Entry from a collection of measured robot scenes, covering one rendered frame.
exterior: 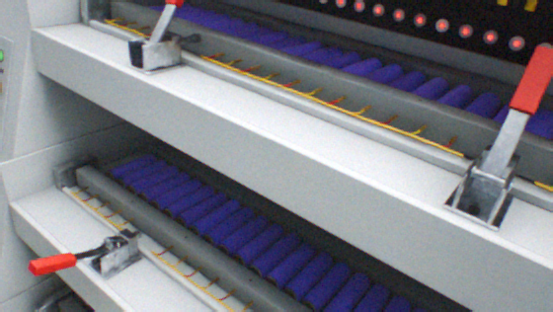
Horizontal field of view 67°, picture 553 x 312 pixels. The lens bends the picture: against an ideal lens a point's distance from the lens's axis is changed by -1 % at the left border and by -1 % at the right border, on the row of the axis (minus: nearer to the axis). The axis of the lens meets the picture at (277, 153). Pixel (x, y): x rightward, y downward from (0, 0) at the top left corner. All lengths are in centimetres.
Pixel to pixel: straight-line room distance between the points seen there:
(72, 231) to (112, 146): 14
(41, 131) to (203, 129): 26
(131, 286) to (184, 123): 17
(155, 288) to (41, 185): 21
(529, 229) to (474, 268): 3
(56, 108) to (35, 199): 11
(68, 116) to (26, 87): 6
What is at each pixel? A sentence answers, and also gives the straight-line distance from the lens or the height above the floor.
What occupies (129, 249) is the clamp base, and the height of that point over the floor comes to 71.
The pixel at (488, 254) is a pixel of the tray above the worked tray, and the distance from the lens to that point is 23.
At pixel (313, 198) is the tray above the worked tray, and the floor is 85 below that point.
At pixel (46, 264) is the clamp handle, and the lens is 40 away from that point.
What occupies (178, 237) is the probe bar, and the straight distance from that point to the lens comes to 43.
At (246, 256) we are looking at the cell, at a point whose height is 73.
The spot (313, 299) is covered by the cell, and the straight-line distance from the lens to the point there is 39.
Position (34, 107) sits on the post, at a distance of 52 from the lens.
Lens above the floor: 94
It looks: 15 degrees down
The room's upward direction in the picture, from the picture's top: 17 degrees clockwise
